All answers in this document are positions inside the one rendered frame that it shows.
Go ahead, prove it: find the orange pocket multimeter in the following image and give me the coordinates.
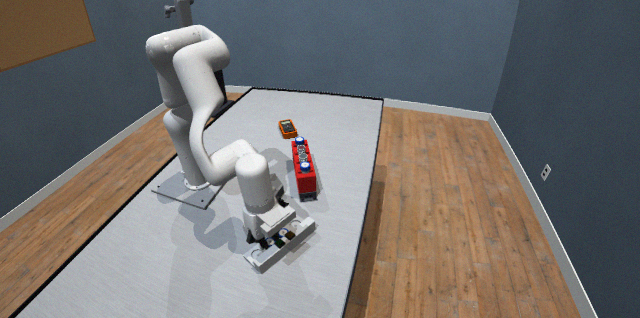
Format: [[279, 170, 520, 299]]
[[279, 119, 297, 139]]

